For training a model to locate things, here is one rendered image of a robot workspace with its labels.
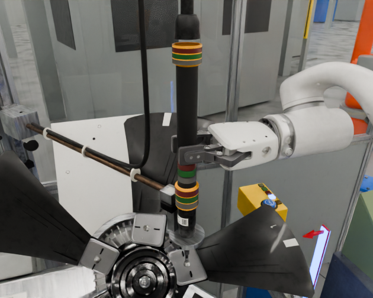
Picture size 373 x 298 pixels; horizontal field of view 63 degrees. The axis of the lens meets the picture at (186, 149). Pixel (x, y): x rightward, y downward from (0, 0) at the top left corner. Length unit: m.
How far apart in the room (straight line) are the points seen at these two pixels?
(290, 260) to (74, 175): 0.59
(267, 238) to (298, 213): 1.18
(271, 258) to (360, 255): 0.45
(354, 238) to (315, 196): 0.83
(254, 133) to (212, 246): 0.29
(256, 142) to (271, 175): 1.13
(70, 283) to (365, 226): 0.82
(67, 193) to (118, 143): 0.19
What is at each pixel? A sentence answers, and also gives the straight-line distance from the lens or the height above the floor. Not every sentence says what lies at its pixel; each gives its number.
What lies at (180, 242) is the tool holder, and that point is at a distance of 0.60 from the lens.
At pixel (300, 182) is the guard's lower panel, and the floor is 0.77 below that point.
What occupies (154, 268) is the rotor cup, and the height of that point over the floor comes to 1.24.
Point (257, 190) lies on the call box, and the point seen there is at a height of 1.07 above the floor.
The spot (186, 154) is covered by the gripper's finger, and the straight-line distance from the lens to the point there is 0.48.
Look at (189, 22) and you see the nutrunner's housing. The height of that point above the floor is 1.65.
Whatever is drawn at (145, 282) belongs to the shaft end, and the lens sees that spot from 0.60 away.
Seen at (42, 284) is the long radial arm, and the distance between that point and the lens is 0.78.
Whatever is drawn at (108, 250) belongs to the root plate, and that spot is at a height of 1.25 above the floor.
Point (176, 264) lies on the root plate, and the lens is 0.68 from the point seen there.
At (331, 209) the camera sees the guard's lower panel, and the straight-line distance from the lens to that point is 2.06.
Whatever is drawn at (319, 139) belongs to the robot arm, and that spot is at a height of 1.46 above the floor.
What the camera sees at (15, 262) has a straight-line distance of 0.82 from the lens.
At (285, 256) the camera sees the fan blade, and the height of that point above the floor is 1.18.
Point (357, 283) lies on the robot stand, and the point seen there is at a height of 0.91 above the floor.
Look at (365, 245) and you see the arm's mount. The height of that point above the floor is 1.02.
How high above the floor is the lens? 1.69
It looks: 27 degrees down
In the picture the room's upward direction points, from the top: straight up
